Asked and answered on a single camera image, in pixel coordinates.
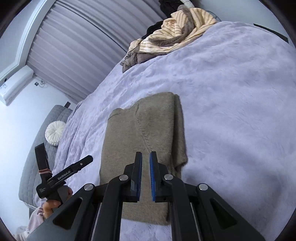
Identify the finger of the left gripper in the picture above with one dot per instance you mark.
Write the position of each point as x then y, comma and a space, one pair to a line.
59, 178

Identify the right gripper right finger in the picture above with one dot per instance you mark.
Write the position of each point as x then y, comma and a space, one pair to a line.
197, 212

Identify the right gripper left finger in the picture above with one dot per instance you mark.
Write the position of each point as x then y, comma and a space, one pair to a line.
94, 212

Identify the olive brown knit sweater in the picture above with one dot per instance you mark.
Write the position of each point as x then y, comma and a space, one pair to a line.
153, 123

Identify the striped cream and brown clothes pile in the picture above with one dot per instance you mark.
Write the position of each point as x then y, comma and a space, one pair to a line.
183, 27

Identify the person left hand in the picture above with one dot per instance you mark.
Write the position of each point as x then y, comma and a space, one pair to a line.
50, 205

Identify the round white pleated cushion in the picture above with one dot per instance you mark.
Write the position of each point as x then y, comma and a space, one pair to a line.
54, 132

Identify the grey pleated curtain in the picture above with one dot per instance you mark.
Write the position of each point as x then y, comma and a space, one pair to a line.
79, 42

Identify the lavender plush bed blanket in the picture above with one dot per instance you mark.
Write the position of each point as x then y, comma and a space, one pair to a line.
236, 84

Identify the black jacket hanging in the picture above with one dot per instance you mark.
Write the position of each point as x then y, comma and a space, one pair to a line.
167, 7

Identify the white wall air conditioner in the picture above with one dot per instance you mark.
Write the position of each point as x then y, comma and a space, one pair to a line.
15, 84

